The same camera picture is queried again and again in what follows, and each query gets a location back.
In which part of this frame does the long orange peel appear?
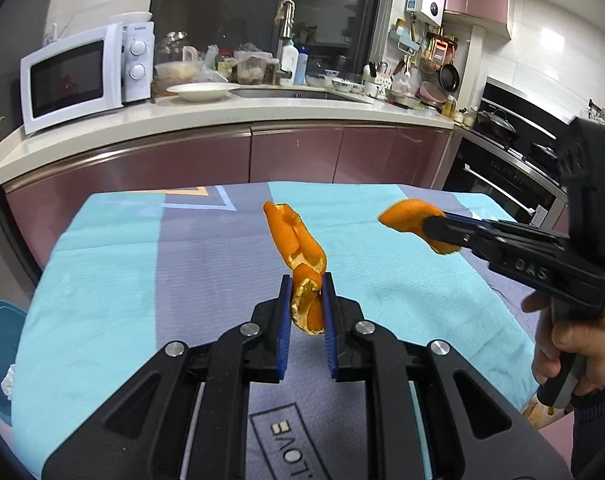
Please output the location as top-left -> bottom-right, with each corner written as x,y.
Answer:
263,201 -> 329,336

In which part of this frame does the metal bowl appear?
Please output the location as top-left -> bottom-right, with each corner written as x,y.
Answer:
385,89 -> 423,109

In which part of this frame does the glass jar with lid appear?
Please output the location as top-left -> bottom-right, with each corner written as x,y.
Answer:
156,31 -> 189,63

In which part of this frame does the white kitchen countertop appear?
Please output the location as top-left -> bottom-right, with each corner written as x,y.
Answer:
0,87 -> 458,191

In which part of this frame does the metal kitchen faucet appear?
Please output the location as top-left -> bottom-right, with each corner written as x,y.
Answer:
275,0 -> 297,86

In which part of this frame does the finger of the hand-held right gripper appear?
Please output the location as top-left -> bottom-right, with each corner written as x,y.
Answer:
421,214 -> 513,261
445,214 -> 571,248

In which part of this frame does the white bowl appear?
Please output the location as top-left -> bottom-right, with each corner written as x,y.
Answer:
110,10 -> 153,26

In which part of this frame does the black range hood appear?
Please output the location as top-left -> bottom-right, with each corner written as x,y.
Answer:
483,76 -> 578,131

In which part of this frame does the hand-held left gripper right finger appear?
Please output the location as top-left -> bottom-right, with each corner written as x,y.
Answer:
323,272 -> 573,480

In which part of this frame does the clear plastic bag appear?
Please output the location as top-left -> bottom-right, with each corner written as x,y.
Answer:
232,50 -> 273,86

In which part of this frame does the stack of pink bowls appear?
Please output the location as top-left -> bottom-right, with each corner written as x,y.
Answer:
417,82 -> 446,106

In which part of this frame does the black frying pan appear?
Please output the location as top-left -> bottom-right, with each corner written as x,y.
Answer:
439,63 -> 461,93

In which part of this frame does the blue trash bin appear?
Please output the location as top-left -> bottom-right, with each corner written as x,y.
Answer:
0,300 -> 29,418

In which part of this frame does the short orange peel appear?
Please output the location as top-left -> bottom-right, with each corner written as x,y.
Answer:
377,199 -> 462,255

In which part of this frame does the blue printed tablecloth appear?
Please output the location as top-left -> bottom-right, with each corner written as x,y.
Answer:
10,182 -> 541,480

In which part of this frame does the person's right forearm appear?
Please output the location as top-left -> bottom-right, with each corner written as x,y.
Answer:
570,380 -> 605,480

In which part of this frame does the steel kitchen sink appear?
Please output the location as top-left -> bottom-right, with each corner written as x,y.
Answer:
230,85 -> 376,106

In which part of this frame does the person's right hand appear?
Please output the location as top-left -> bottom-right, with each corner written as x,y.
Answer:
521,290 -> 605,397

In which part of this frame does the black wok with lid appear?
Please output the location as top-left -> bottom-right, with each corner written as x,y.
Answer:
475,105 -> 518,142

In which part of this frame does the dark kitchen window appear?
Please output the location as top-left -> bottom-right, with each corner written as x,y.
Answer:
150,0 -> 388,83

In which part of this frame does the copper hanging rack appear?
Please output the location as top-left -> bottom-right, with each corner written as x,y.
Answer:
423,30 -> 458,68

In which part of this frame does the grey-blue wall rack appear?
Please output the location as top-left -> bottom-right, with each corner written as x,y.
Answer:
389,19 -> 419,56

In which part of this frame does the white utensil holder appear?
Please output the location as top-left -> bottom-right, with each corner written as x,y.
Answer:
363,62 -> 388,98

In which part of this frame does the black cooking pot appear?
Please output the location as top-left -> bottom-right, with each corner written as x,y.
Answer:
530,141 -> 563,166

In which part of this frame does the black built-in oven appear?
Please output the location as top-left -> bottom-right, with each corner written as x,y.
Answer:
441,137 -> 568,231

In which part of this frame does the white pump bottle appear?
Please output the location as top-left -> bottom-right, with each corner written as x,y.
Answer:
281,40 -> 298,86

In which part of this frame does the white microwave oven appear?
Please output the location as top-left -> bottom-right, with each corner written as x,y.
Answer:
20,21 -> 156,136

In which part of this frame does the white shallow plate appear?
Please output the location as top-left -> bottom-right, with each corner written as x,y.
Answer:
166,82 -> 232,102

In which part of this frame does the plastic food container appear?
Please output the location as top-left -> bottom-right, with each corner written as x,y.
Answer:
155,60 -> 203,83

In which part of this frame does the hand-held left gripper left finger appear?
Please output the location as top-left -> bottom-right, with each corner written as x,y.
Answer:
41,274 -> 292,480

